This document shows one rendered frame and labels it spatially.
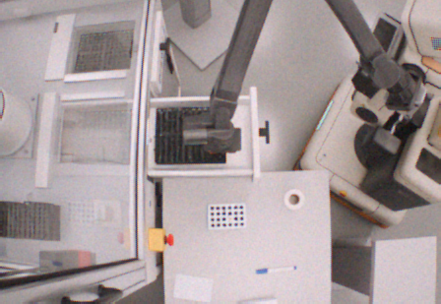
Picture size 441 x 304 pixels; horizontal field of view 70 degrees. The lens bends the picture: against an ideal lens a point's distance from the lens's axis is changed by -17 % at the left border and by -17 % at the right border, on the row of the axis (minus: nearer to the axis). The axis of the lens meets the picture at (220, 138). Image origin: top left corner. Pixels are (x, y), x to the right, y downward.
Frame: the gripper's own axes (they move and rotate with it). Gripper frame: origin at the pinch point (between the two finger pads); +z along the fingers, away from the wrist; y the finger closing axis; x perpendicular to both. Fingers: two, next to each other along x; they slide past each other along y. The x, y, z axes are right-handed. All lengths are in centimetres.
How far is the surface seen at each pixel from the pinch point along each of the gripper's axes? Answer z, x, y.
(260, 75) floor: 95, -65, -22
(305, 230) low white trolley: 17.1, 25.8, -28.6
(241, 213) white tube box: 17.2, 19.3, -6.4
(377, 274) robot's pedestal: 17, 45, -57
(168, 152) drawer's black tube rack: 7.2, 0.3, 17.0
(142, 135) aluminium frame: -4.8, -2.1, 23.4
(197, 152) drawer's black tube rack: 4.0, 0.9, 7.7
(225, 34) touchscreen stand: 92, -91, -2
